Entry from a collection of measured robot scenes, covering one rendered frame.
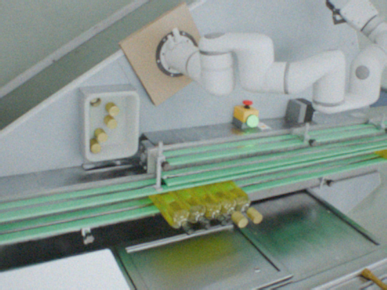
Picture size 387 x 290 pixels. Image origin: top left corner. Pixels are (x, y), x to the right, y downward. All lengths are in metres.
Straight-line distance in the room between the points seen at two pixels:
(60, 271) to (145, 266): 0.25
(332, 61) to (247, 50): 0.21
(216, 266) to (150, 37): 0.75
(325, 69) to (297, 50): 0.66
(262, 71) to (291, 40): 0.63
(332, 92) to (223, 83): 0.29
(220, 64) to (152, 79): 0.34
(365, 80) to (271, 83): 0.26
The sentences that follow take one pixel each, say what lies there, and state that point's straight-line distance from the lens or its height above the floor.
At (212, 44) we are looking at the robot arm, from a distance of 1.08.
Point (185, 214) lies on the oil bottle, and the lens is 1.25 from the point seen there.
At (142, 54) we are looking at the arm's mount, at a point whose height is 0.77.
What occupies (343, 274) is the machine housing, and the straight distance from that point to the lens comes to 1.41.
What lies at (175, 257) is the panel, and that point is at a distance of 1.32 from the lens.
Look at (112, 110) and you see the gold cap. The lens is 1.30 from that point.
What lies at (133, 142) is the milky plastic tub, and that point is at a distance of 1.36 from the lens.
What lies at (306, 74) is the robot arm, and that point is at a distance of 1.05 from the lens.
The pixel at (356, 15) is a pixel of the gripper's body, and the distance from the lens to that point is 1.50.
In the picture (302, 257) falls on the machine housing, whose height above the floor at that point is 1.23.
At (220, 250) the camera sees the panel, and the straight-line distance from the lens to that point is 1.36.
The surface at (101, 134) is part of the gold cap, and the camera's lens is 1.32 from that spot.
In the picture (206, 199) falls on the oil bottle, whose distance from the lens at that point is 1.31.
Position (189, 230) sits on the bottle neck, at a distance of 1.23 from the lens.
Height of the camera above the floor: 1.98
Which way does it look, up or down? 51 degrees down
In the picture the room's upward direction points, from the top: 132 degrees clockwise
